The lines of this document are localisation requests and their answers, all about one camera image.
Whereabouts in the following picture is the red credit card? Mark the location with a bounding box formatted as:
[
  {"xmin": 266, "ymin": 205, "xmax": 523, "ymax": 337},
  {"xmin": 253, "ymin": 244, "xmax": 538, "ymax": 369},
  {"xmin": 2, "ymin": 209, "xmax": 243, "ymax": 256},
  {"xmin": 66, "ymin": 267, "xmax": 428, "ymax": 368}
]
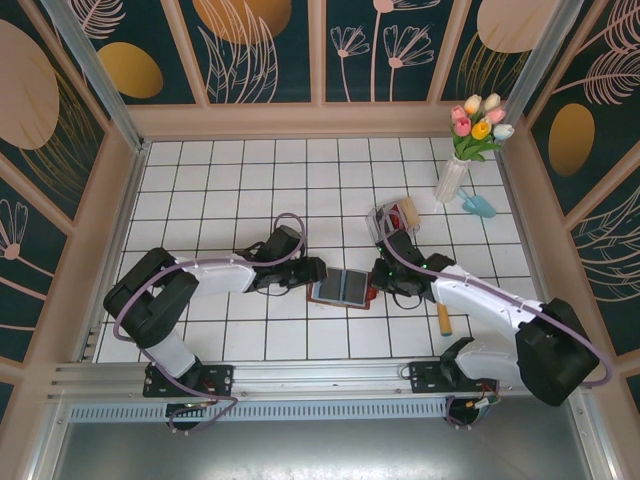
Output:
[{"xmin": 383, "ymin": 204, "xmax": 407, "ymax": 232}]

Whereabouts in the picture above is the aluminium corner post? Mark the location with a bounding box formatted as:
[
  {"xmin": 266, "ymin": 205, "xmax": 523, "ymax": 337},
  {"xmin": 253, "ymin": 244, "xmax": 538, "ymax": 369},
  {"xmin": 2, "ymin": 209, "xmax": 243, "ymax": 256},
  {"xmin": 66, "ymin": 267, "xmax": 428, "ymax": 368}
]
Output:
[
  {"xmin": 39, "ymin": 0, "xmax": 147, "ymax": 154},
  {"xmin": 502, "ymin": 0, "xmax": 564, "ymax": 124}
]

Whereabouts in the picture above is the aluminium mounting rail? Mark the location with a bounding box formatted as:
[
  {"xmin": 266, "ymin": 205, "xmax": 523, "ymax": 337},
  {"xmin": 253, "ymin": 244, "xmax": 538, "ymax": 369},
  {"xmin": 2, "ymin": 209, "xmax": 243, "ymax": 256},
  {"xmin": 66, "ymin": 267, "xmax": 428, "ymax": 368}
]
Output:
[{"xmin": 47, "ymin": 353, "xmax": 595, "ymax": 402}]

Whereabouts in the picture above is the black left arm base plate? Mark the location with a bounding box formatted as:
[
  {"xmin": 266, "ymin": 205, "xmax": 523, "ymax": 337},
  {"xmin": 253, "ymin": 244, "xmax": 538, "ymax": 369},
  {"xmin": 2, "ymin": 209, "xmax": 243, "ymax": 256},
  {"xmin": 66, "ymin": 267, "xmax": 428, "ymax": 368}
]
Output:
[{"xmin": 143, "ymin": 364, "xmax": 235, "ymax": 399}]

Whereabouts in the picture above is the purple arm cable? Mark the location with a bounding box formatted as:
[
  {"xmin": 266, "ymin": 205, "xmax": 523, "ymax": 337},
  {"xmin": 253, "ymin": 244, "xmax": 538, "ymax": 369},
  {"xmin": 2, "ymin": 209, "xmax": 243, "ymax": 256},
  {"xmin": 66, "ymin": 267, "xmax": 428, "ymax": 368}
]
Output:
[
  {"xmin": 378, "ymin": 217, "xmax": 615, "ymax": 431},
  {"xmin": 113, "ymin": 213, "xmax": 307, "ymax": 435}
]

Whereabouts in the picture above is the grey metal sheet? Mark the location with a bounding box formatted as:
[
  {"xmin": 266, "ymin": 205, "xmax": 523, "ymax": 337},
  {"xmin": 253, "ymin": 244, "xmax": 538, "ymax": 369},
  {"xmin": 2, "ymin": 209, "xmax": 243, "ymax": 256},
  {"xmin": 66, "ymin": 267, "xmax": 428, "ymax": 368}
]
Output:
[{"xmin": 29, "ymin": 394, "xmax": 621, "ymax": 480}]

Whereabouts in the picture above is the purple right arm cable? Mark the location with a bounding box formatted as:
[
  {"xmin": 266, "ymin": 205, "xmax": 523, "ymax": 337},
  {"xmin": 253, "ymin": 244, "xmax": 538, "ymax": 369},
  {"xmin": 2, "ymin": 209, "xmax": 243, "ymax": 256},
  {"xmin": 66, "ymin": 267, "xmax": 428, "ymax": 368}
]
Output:
[{"xmin": 378, "ymin": 217, "xmax": 615, "ymax": 431}]

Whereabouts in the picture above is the white ribbed vase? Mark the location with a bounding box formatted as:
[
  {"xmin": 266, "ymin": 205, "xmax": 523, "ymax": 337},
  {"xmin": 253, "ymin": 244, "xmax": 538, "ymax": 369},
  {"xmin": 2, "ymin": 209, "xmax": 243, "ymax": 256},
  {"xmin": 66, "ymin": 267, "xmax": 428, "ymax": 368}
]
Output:
[{"xmin": 433, "ymin": 152, "xmax": 472, "ymax": 204}]

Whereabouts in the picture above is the green circuit board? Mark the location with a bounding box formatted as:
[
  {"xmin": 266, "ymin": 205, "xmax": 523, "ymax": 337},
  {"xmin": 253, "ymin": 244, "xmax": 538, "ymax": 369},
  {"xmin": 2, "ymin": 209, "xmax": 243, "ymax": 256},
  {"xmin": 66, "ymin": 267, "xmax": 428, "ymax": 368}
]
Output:
[{"xmin": 469, "ymin": 396, "xmax": 502, "ymax": 417}]

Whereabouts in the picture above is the aluminium table edge rail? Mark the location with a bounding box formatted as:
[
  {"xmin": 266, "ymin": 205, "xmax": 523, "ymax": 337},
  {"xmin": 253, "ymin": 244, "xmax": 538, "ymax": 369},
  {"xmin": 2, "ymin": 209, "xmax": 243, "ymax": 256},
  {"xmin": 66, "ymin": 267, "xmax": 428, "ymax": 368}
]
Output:
[
  {"xmin": 74, "ymin": 142, "xmax": 151, "ymax": 362},
  {"xmin": 494, "ymin": 149, "xmax": 565, "ymax": 354}
]

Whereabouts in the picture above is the brown-red book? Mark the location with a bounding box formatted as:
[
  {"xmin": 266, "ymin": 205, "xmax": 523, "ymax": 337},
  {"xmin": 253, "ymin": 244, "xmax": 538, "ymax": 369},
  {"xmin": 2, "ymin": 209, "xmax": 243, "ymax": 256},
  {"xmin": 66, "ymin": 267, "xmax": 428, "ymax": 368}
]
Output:
[{"xmin": 305, "ymin": 267, "xmax": 384, "ymax": 312}]

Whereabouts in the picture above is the light blue toy trowel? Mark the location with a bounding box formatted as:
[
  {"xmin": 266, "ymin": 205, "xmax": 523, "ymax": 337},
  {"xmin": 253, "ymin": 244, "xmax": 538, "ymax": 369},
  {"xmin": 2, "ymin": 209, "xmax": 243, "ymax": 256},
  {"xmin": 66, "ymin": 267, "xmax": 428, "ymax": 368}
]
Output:
[{"xmin": 455, "ymin": 188, "xmax": 498, "ymax": 220}]

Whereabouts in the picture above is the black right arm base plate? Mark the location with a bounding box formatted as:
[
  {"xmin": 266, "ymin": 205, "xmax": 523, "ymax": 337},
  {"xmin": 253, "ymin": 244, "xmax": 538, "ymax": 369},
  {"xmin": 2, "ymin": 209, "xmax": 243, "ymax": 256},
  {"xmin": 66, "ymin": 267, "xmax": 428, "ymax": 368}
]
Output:
[{"xmin": 408, "ymin": 360, "xmax": 501, "ymax": 395}]

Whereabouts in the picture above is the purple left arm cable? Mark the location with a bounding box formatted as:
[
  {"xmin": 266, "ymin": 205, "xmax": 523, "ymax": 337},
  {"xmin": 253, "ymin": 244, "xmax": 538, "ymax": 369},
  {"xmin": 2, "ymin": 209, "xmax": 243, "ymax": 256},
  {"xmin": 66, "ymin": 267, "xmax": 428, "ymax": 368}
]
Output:
[{"xmin": 113, "ymin": 213, "xmax": 307, "ymax": 435}]

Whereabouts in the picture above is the beige credit card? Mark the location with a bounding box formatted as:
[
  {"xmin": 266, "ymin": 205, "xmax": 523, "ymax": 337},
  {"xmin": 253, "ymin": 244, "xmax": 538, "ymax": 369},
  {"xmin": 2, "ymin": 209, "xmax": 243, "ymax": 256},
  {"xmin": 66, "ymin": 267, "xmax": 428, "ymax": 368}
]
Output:
[{"xmin": 398, "ymin": 197, "xmax": 421, "ymax": 227}]

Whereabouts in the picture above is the colourful tulip bouquet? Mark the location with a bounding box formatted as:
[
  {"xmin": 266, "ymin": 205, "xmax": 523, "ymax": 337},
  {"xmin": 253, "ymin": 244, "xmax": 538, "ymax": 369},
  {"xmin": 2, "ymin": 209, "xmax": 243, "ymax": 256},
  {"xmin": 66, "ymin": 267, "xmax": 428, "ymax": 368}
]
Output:
[{"xmin": 449, "ymin": 93, "xmax": 516, "ymax": 164}]

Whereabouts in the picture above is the slotted grey cable duct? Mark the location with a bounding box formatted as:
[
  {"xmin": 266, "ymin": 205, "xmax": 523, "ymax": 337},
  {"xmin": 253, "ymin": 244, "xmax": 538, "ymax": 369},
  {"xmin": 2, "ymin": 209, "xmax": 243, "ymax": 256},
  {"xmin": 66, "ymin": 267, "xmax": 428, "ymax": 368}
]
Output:
[{"xmin": 67, "ymin": 402, "xmax": 451, "ymax": 422}]

